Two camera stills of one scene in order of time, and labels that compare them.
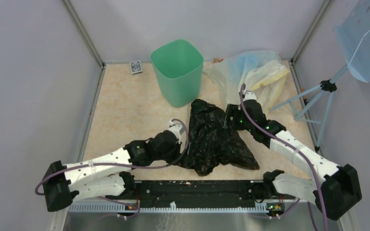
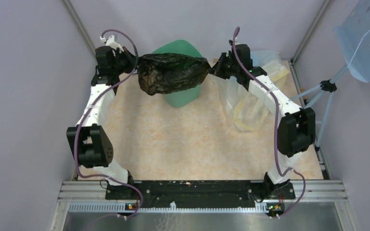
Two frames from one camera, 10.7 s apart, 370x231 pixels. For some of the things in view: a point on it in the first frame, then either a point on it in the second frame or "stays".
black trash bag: [211, 145] to [166, 72]
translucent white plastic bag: [263, 72] stays
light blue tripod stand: [330, 85] stays
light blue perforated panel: [363, 34] stays
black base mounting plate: [196, 194] stays
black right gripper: [233, 110] to [217, 69]
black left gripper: [177, 157] to [130, 58]
